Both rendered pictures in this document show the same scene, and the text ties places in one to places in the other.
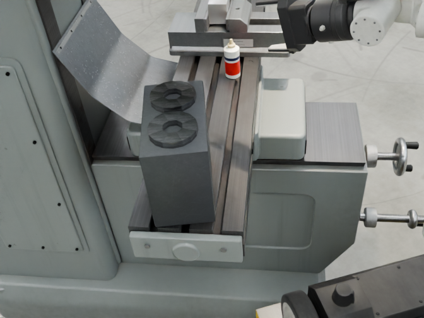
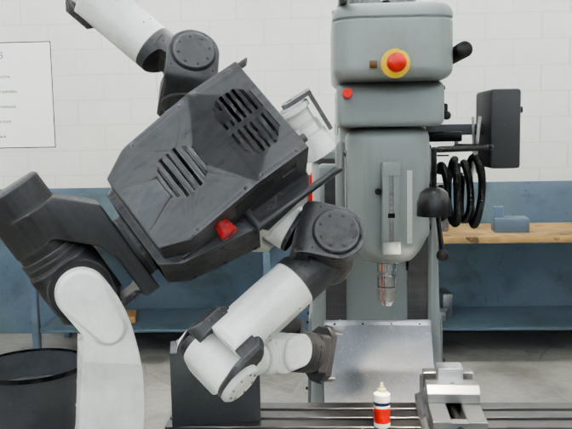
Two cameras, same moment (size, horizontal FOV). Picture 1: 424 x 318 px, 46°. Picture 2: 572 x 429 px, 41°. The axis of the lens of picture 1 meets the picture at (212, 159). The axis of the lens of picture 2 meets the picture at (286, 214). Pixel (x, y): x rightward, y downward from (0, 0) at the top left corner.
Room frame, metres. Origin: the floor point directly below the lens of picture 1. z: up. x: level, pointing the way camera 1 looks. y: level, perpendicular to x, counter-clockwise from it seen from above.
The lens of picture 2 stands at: (0.68, -1.82, 1.62)
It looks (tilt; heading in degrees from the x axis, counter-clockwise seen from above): 6 degrees down; 82
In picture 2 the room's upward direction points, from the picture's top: 1 degrees counter-clockwise
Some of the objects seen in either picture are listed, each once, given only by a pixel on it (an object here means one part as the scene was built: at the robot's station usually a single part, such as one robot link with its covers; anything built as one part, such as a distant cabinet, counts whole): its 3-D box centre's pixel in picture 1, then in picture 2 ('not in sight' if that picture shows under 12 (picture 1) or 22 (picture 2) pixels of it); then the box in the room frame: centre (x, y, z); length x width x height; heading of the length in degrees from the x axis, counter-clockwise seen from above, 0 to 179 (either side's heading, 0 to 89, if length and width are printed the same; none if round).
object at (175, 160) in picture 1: (178, 149); (214, 377); (0.74, 0.06, 1.00); 0.22 x 0.12 x 0.20; 179
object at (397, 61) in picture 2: not in sight; (396, 62); (1.12, -0.28, 1.76); 0.04 x 0.03 x 0.04; 169
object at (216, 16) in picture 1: (219, 9); (449, 376); (1.32, -0.06, 1.01); 0.06 x 0.05 x 0.06; 167
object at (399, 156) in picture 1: (387, 156); not in sight; (1.08, -0.53, 0.60); 0.16 x 0.12 x 0.12; 79
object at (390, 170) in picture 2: not in sight; (391, 208); (1.15, -0.14, 1.45); 0.04 x 0.04 x 0.21; 79
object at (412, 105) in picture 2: not in sight; (385, 106); (1.18, 0.01, 1.68); 0.34 x 0.24 x 0.10; 79
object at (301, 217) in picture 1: (233, 195); not in sight; (1.16, -0.06, 0.41); 0.80 x 0.30 x 0.60; 79
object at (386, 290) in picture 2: not in sight; (386, 289); (1.17, -0.04, 1.23); 0.05 x 0.05 x 0.05
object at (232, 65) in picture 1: (231, 57); (381, 403); (1.14, -0.08, 0.96); 0.04 x 0.04 x 0.11
